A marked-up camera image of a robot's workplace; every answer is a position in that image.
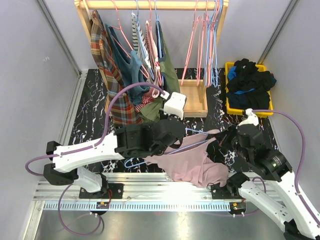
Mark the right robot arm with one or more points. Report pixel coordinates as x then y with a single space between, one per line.
298 222

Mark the empty hangers bunch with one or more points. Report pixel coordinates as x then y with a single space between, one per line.
211 24

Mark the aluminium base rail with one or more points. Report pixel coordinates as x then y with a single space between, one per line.
151 192

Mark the blue wire hanger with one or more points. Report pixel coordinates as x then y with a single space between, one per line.
178 150

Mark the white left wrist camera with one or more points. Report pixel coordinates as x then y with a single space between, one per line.
174 104

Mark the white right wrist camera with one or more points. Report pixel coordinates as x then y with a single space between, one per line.
250 118

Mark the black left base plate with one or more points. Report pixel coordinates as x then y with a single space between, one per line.
113 190

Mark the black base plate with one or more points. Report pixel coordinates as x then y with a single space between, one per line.
113 190
222 193

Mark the yellow plastic bin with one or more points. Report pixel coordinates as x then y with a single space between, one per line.
262 113

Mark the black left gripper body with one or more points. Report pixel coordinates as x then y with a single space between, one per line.
160 152

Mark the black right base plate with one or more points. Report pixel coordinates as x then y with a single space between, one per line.
222 193

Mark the black garment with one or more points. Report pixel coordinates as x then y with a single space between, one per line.
249 76

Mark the blue tank top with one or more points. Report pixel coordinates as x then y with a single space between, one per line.
231 75

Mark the dark clothes pile in bin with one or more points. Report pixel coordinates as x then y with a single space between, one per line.
248 99

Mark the plaid hanging shirt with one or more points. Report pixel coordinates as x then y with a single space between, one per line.
123 110

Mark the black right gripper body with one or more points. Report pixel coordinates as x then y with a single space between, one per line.
234 144

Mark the wooden clothes rack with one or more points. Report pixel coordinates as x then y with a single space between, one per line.
128 46

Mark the green hanging garment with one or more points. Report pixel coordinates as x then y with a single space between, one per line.
151 111

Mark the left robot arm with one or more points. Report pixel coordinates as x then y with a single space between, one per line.
132 141

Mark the red striped hanging garment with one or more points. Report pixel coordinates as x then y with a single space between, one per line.
152 50

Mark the pink wire hanger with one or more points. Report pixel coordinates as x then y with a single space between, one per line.
203 19
188 50

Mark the teal hanging tank top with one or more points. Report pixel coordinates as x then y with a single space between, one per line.
129 66

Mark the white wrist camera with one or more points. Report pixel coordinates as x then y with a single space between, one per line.
250 118
174 104

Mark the pink garment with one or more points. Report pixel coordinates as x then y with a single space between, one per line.
193 165

